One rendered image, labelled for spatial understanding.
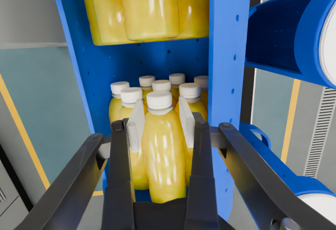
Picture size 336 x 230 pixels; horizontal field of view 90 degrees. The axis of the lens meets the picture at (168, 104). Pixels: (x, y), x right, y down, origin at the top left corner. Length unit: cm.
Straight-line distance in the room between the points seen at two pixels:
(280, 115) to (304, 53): 141
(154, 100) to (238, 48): 13
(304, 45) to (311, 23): 5
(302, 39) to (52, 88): 164
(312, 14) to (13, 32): 91
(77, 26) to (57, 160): 179
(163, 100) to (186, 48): 22
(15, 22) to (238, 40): 80
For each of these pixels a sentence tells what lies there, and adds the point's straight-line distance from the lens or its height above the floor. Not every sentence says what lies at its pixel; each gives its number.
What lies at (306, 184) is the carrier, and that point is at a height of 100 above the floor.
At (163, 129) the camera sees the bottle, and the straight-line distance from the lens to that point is 25.
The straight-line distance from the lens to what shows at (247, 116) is 156.
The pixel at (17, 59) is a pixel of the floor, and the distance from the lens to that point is 180.
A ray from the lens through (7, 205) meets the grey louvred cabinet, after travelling 231.
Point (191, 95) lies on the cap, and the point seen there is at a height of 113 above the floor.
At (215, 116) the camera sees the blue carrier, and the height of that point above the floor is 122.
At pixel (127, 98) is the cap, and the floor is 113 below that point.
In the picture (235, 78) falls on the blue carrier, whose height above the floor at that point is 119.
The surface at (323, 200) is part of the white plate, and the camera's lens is 78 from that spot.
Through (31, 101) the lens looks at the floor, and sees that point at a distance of 185.
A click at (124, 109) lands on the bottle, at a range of 31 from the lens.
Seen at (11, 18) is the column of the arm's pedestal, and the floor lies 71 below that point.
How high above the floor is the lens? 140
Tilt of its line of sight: 70 degrees down
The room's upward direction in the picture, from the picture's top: 173 degrees clockwise
